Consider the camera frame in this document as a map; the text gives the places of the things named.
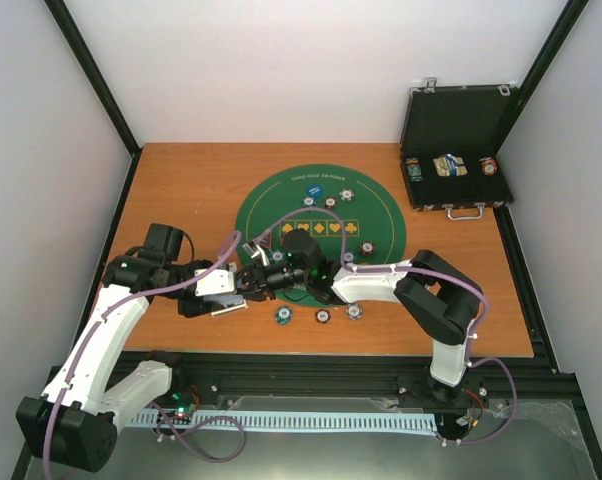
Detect triangular red dealer button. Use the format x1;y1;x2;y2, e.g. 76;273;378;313
254;230;273;250

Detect light blue cable duct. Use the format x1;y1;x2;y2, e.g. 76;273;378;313
128;408;437;436

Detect round green poker mat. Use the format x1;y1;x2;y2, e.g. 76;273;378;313
234;163;408;310

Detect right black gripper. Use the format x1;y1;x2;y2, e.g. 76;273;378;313
234;259;309;303

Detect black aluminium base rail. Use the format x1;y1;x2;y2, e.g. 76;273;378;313
45;350;582;431

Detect grey card deck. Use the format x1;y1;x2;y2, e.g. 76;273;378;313
203;294;245;308

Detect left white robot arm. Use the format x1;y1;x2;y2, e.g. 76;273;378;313
16;223;212;476

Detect red chips in case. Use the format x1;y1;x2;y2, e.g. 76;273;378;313
480;157;498;176

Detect wrapped card deck in case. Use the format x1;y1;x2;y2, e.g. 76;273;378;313
433;154;468;177

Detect blue round blind button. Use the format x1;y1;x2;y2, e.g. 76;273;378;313
306;184;324;199

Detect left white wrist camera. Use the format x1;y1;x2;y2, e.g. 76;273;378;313
195;269;236;297

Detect black poker chip case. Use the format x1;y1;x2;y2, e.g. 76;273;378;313
400;77;519;220

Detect red brown chip stack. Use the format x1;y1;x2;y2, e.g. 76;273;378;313
315;309;331;324

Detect green blue chip stack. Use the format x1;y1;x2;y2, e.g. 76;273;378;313
275;306;293;325

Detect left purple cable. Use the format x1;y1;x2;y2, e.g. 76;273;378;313
43;229;247;480

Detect purple white chip stack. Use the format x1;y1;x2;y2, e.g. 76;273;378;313
345;303;363;320

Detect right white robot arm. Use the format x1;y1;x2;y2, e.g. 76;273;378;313
236;229;487;406

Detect green blue poker chip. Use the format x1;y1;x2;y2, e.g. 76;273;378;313
271;250;286;263

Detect blue playing card box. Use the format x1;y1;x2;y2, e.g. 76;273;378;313
210;302;248;318

